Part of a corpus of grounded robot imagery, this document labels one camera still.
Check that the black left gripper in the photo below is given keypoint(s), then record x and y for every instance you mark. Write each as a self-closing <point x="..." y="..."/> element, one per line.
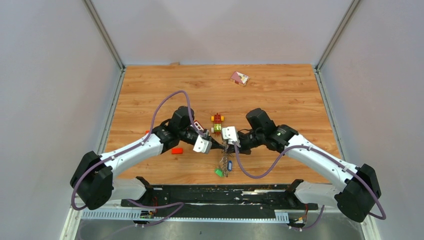
<point x="215" y="145"/>

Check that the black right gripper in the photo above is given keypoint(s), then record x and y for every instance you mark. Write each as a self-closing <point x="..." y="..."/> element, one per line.
<point x="242" y="150"/>

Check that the blue key tag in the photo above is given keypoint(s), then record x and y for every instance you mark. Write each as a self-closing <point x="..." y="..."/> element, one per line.
<point x="229" y="166"/>

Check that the green key tag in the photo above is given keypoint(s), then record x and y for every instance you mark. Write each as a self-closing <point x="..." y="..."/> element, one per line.
<point x="219" y="172"/>

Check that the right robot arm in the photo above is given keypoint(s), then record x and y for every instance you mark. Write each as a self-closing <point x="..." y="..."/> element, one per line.
<point x="354" y="190"/>

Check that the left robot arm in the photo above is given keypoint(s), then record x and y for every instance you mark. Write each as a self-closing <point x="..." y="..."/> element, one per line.
<point x="94" y="179"/>

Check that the red window toy brick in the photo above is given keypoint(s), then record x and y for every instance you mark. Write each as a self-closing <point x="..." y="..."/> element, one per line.
<point x="198" y="126"/>

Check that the red toy brick car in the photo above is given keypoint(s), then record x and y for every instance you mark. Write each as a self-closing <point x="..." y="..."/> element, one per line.
<point x="217" y="120"/>

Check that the small red toy brick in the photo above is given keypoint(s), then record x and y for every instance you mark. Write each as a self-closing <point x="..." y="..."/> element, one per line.
<point x="177" y="151"/>

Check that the red patterned card box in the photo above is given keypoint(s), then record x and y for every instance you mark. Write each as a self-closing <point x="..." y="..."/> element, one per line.
<point x="239" y="78"/>

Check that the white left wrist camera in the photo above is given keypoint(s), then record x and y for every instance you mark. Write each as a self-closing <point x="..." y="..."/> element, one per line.
<point x="202" y="145"/>

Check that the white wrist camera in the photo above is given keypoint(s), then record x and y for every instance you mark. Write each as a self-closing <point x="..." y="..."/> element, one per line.
<point x="230" y="136"/>
<point x="202" y="145"/>

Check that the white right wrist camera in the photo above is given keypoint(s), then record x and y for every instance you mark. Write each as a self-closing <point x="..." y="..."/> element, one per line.
<point x="230" y="136"/>

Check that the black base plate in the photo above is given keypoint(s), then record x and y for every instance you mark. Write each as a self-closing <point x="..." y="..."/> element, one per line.
<point x="243" y="201"/>

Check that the aluminium frame post left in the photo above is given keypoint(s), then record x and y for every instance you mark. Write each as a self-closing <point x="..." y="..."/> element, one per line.
<point x="104" y="33"/>

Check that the aluminium frame post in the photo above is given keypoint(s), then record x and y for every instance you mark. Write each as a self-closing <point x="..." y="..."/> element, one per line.
<point x="338" y="33"/>
<point x="104" y="33"/>

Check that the aluminium frame post right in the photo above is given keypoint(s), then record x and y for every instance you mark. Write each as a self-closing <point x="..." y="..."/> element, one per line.
<point x="338" y="33"/>

